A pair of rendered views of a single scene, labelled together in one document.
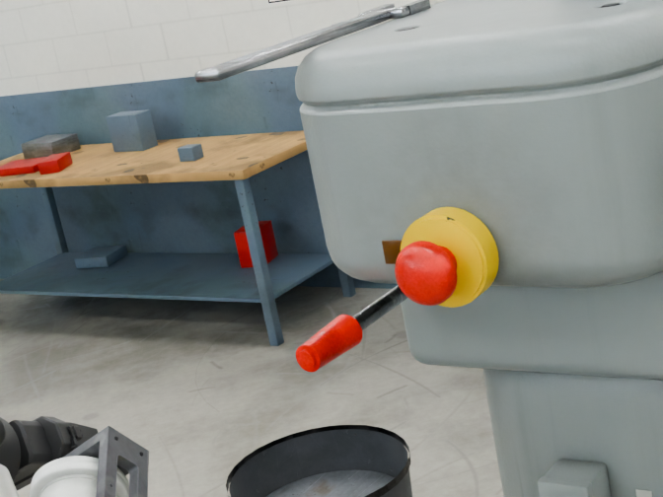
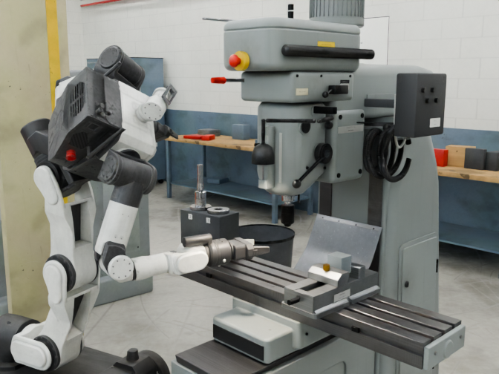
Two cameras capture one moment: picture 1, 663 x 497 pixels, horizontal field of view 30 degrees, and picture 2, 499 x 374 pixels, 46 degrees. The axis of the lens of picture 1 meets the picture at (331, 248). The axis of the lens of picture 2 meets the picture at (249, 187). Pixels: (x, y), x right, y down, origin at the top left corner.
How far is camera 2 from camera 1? 1.21 m
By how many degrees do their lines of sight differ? 10
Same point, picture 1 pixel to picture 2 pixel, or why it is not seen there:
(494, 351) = (255, 95)
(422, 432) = not seen: hidden behind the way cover
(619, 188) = (270, 49)
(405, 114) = (238, 32)
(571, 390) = (271, 109)
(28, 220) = (194, 162)
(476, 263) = (243, 61)
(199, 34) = not seen: hidden behind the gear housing
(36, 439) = (161, 128)
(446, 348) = (246, 95)
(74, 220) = (211, 165)
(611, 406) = (277, 112)
